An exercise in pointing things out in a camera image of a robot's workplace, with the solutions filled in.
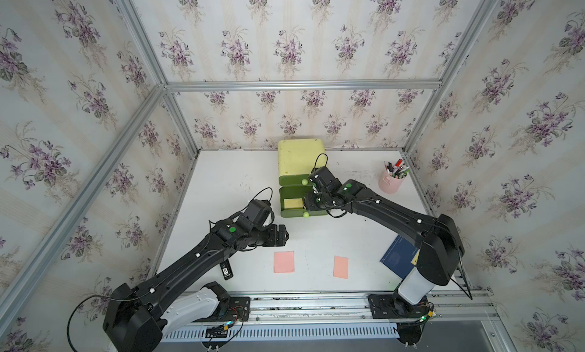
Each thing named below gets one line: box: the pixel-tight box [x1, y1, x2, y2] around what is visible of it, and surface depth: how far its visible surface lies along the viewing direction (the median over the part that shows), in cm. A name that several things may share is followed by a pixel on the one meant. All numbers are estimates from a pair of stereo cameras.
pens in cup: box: [383, 158, 411, 180], surface depth 100 cm
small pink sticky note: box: [332, 255, 349, 280], surface depth 84 cm
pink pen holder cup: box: [377, 171, 409, 195], surface depth 100 cm
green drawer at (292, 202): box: [279, 185, 328, 218], surface depth 88 cm
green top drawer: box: [278, 173, 313, 187], surface depth 85 cm
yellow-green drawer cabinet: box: [277, 138, 327, 189], surface depth 90 cm
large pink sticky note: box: [273, 250, 295, 273], surface depth 85 cm
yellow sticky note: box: [284, 198, 304, 209], surface depth 92 cm
